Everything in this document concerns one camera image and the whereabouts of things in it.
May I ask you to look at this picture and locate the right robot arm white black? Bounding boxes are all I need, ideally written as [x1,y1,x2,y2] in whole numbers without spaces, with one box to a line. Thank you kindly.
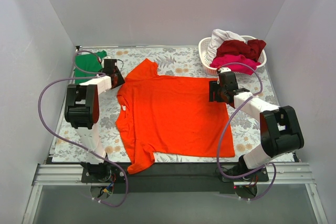
[209,70,304,181]

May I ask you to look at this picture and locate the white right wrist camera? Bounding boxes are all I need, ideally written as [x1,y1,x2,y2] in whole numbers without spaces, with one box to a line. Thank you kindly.
[217,67,231,74]

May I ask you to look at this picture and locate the dark red t-shirt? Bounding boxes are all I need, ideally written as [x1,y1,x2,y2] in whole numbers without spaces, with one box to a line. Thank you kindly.
[216,39,266,62]

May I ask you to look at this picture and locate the white plastic laundry basket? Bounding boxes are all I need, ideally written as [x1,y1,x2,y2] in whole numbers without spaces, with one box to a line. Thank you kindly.
[198,37,267,76]

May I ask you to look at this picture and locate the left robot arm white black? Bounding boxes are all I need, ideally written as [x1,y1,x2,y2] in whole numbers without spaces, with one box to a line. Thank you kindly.
[65,57,124,182]

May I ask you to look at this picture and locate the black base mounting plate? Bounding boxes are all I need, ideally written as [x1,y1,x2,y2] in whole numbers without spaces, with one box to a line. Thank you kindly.
[81,161,270,195]

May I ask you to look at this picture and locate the white t-shirt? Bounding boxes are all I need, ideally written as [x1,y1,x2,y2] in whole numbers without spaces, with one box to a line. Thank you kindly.
[207,29,246,61]

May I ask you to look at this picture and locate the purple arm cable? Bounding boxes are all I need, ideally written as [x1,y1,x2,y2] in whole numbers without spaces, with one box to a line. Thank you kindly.
[216,62,277,202]
[38,50,129,208]

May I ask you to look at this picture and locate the magenta pink t-shirt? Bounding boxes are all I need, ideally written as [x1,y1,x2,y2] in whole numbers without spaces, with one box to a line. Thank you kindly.
[210,55,261,75]

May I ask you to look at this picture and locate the folded green t-shirt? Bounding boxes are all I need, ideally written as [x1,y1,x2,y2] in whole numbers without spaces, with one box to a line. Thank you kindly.
[74,54,102,78]

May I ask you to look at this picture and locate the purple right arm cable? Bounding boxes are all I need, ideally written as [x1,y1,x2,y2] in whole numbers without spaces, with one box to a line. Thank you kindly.
[216,62,277,202]

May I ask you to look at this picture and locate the aluminium frame rail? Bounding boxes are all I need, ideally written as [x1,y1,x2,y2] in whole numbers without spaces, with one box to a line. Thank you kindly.
[33,162,316,186]

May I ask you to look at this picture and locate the orange t-shirt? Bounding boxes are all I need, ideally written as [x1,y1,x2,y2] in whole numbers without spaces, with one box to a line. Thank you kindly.
[116,59,235,174]

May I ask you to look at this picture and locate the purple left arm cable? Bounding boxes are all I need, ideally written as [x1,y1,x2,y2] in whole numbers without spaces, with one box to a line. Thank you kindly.
[38,50,129,208]

